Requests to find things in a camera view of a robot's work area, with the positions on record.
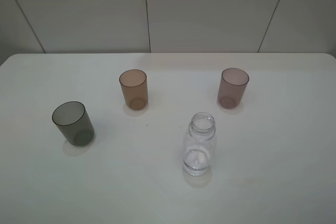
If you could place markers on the clear plastic water bottle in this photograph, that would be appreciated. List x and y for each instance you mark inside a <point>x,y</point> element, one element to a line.
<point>199,144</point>

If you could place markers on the orange translucent plastic cup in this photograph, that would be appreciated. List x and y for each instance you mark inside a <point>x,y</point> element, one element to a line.
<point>134,87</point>

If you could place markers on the pink translucent plastic cup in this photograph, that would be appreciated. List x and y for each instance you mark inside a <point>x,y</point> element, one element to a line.
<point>232,87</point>

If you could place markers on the grey translucent plastic cup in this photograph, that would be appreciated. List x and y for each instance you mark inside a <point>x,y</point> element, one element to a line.
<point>74,123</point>

